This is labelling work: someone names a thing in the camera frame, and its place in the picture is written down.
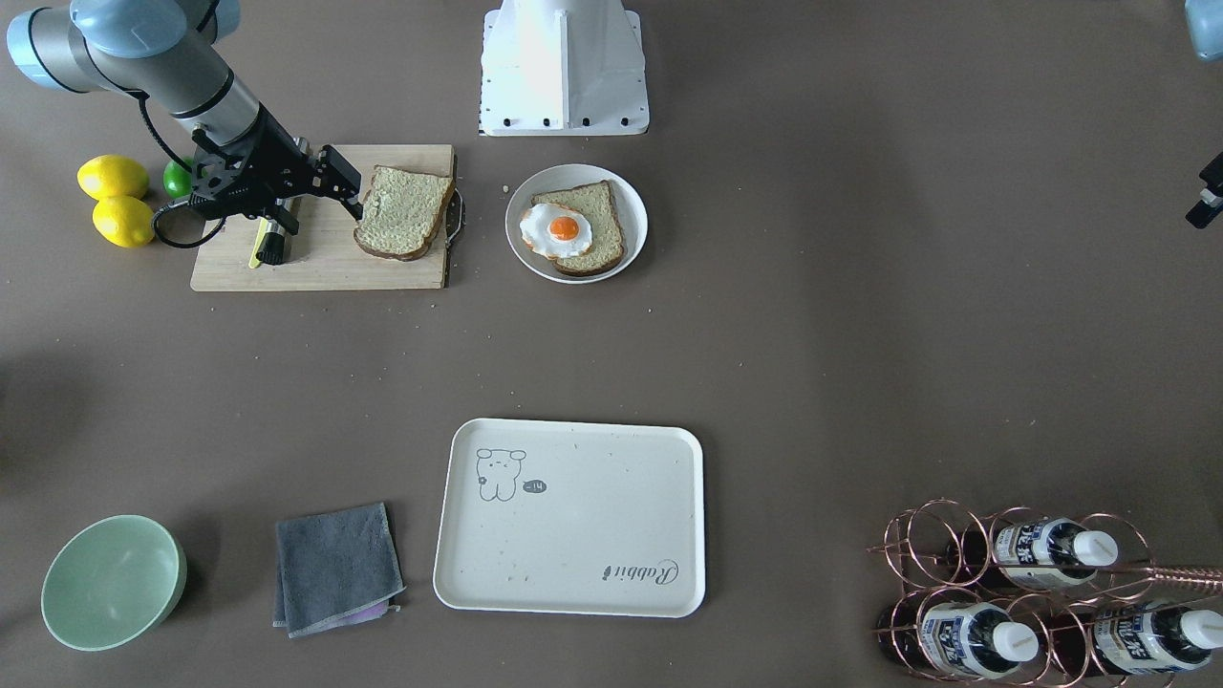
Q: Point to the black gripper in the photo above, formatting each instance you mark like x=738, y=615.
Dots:
x=278, y=153

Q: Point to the bread slice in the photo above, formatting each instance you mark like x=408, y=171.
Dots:
x=401, y=213
x=597, y=202

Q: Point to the fried egg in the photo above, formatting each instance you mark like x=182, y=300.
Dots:
x=556, y=231

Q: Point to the white round plate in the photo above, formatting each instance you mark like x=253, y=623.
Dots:
x=630, y=208

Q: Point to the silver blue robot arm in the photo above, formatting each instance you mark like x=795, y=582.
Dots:
x=163, y=52

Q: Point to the cream rabbit tray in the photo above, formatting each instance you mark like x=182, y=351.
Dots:
x=545, y=516

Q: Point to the wooden cutting board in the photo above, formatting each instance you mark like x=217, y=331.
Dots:
x=322, y=256

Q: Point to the green lime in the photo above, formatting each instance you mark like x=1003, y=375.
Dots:
x=177, y=179

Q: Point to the yellow lemon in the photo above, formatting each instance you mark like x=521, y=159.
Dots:
x=123, y=221
x=112, y=175

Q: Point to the grey folded cloth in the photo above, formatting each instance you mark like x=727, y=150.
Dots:
x=335, y=570

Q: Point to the green ceramic bowl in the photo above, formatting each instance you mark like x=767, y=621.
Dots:
x=112, y=582

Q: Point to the dark drink bottle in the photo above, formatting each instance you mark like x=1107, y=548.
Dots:
x=955, y=640
x=1049, y=554
x=1140, y=640

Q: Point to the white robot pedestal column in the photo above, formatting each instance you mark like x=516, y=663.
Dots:
x=563, y=69

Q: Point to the copper wire bottle rack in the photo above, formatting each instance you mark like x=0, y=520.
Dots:
x=914, y=541

